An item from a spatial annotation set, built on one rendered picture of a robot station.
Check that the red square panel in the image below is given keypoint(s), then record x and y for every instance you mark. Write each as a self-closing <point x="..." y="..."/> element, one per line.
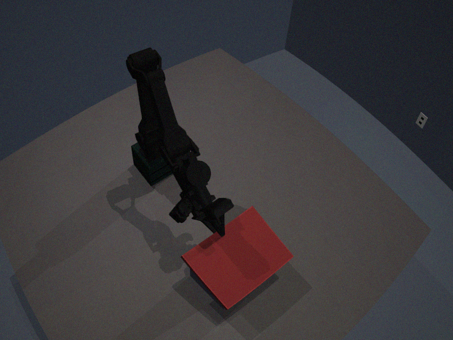
<point x="233" y="265"/>

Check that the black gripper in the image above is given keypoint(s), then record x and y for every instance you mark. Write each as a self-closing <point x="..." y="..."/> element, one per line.
<point x="211" y="214"/>

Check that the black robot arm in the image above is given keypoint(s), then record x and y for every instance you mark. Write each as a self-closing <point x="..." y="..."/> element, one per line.
<point x="160" y="134"/>

